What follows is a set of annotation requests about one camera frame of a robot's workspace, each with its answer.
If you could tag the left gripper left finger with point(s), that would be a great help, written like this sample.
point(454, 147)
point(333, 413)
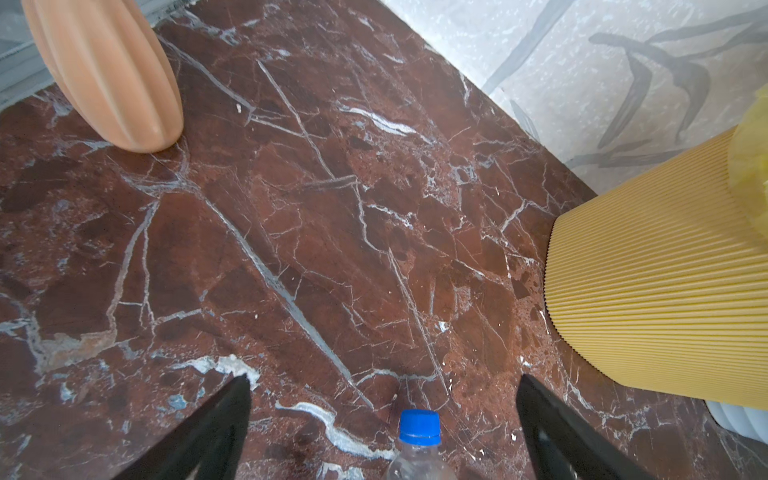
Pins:
point(206, 445)

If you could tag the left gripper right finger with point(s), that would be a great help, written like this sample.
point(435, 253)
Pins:
point(561, 444)

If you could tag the yellow ribbed waste bin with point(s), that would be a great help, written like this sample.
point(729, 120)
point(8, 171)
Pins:
point(661, 283)

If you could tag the yellow plastic bin liner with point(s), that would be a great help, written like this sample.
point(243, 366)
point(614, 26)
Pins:
point(747, 163)

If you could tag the white pot with flowers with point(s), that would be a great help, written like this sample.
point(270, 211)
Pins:
point(748, 422)

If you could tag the small peach ribbed vase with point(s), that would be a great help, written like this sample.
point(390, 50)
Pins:
point(110, 65)

